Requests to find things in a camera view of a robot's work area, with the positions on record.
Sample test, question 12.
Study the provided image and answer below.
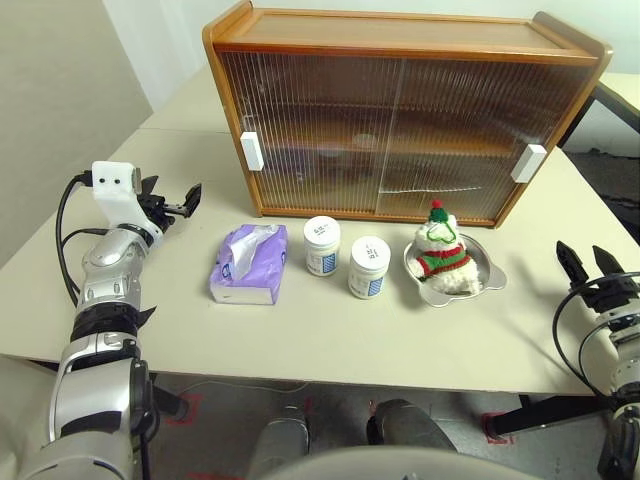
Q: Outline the white plush toy with sweater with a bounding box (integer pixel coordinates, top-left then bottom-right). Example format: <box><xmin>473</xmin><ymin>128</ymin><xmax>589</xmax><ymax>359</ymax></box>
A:
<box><xmin>408</xmin><ymin>198</ymin><xmax>485</xmax><ymax>297</ymax></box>

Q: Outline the black table leg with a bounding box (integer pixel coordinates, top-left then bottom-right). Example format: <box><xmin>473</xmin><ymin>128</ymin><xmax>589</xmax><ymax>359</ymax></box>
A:
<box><xmin>492</xmin><ymin>392</ymin><xmax>614</xmax><ymax>442</ymax></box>
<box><xmin>149</xmin><ymin>373</ymin><xmax>191</xmax><ymax>422</ymax></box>

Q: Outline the side table with black frame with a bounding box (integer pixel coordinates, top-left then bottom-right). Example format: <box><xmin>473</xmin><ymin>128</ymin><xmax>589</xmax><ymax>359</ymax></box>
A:
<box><xmin>557</xmin><ymin>73</ymin><xmax>640</xmax><ymax>151</ymax></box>

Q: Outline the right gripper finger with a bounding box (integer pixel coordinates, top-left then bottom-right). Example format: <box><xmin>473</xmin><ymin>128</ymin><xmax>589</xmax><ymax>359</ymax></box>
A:
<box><xmin>592</xmin><ymin>244</ymin><xmax>625</xmax><ymax>279</ymax></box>
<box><xmin>556</xmin><ymin>240</ymin><xmax>590</xmax><ymax>287</ymax></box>

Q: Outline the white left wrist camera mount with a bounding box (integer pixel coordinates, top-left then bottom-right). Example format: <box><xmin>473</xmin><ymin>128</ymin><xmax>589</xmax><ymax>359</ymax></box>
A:
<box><xmin>91</xmin><ymin>160</ymin><xmax>166</xmax><ymax>249</ymax></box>

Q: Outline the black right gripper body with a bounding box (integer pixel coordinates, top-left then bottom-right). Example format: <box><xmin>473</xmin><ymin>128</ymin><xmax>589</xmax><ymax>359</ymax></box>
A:
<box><xmin>574</xmin><ymin>271</ymin><xmax>640</xmax><ymax>315</ymax></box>

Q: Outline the white door handle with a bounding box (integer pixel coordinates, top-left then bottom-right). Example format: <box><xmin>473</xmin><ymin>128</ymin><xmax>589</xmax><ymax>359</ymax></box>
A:
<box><xmin>239</xmin><ymin>130</ymin><xmax>265</xmax><ymax>172</ymax></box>
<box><xmin>509</xmin><ymin>143</ymin><xmax>547</xmax><ymax>185</ymax></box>

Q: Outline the wooden cabinet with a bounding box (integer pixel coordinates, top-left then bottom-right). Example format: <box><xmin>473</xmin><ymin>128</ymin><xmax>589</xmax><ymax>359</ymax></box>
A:
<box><xmin>201</xmin><ymin>0</ymin><xmax>614</xmax><ymax>231</ymax></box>

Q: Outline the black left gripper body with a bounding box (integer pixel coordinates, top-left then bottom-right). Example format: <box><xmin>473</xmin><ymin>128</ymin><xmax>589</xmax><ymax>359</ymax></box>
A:
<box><xmin>135</xmin><ymin>192</ymin><xmax>177</xmax><ymax>229</ymax></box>

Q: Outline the purple tissue pack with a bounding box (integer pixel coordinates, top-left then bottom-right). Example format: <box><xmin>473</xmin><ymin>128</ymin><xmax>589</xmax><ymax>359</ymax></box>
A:
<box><xmin>207</xmin><ymin>223</ymin><xmax>290</xmax><ymax>306</ymax></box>

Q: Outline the ribbed translucent sliding door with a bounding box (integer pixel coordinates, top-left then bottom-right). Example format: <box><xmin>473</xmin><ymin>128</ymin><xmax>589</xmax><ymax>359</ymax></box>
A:
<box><xmin>378</xmin><ymin>56</ymin><xmax>595</xmax><ymax>225</ymax></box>
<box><xmin>218</xmin><ymin>48</ymin><xmax>405</xmax><ymax>215</ymax></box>

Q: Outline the white floor cable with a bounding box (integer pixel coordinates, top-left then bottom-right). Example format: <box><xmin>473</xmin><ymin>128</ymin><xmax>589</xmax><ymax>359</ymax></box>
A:
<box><xmin>172</xmin><ymin>379</ymin><xmax>312</xmax><ymax>401</ymax></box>

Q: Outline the silver metal tray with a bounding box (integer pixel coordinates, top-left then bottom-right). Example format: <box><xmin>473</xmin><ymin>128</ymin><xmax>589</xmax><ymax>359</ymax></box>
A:
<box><xmin>402</xmin><ymin>232</ymin><xmax>507</xmax><ymax>307</ymax></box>

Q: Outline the white plastic jar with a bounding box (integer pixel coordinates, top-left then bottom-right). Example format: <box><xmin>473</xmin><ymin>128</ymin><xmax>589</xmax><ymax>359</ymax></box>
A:
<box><xmin>347</xmin><ymin>237</ymin><xmax>390</xmax><ymax>300</ymax></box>
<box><xmin>303</xmin><ymin>216</ymin><xmax>342</xmax><ymax>276</ymax></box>

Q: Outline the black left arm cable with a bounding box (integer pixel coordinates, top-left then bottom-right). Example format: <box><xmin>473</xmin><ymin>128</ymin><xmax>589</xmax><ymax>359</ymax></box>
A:
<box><xmin>55</xmin><ymin>169</ymin><xmax>109</xmax><ymax>309</ymax></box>

